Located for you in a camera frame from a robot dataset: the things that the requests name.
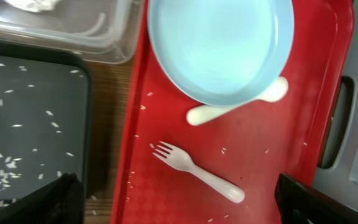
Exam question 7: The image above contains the white plastic fork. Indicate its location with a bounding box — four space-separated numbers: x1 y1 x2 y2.
152 141 246 203

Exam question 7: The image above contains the white napkin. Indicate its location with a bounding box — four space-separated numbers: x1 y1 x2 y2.
0 0 60 12

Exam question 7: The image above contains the black waste tray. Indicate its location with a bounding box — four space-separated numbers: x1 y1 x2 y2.
0 39 92 224

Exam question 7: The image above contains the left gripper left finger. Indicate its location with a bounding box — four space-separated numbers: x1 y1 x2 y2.
0 174 83 224

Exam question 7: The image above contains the red serving tray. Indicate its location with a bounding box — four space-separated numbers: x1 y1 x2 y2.
111 0 354 223

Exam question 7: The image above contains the white plastic spoon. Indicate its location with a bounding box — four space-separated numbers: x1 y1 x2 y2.
186 77 289 126

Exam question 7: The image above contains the light blue plate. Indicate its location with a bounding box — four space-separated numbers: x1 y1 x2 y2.
147 0 295 106

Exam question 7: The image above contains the grey dishwasher rack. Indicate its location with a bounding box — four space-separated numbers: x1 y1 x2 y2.
313 0 358 212

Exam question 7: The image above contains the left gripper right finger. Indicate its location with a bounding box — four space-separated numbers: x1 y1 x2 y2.
275 174 358 224

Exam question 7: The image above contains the clear plastic bin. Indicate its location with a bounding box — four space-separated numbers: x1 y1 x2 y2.
0 0 145 64

